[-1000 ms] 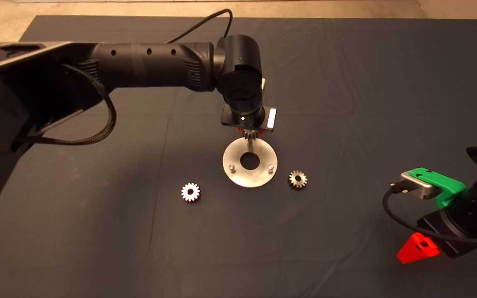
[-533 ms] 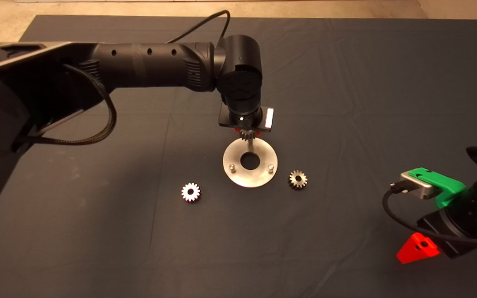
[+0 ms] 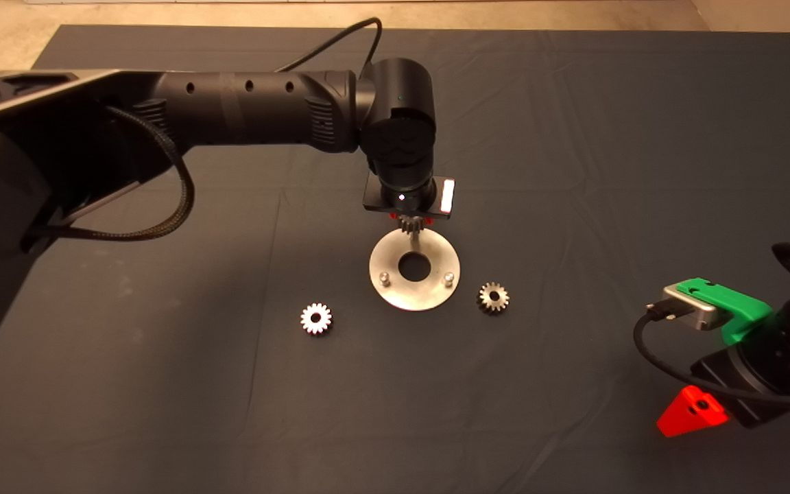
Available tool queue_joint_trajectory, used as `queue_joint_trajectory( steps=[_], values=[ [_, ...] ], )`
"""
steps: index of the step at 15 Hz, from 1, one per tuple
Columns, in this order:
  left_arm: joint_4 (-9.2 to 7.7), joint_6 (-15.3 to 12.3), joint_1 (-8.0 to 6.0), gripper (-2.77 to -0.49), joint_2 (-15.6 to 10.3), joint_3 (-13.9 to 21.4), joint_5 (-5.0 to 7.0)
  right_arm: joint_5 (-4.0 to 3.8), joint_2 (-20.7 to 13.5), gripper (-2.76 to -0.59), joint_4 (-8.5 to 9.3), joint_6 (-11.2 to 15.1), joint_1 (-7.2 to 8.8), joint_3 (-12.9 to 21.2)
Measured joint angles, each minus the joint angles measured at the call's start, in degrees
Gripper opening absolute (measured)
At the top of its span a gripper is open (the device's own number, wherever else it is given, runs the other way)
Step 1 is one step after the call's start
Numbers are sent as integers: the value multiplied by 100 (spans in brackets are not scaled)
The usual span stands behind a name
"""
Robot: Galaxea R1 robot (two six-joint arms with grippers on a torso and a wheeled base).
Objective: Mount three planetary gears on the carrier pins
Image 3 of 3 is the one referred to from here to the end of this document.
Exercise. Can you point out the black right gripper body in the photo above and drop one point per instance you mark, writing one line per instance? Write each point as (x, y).
(772, 357)

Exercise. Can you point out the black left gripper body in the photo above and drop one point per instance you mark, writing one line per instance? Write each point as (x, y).
(441, 199)

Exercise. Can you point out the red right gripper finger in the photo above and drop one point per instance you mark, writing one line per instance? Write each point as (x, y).
(691, 415)

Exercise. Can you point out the small steel planetary gear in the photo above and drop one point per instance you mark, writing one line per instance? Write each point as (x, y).
(412, 224)
(316, 319)
(494, 298)

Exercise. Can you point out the round metal carrier plate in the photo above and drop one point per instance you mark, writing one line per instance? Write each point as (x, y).
(429, 288)

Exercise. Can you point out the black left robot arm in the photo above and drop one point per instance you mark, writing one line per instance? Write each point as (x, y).
(244, 110)

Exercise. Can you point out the dark table cloth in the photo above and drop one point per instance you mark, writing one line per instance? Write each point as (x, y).
(573, 137)

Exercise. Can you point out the green right camera mount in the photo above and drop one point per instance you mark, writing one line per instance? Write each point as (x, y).
(738, 309)

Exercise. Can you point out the silver right camera box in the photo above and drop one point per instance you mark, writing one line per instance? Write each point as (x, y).
(688, 307)

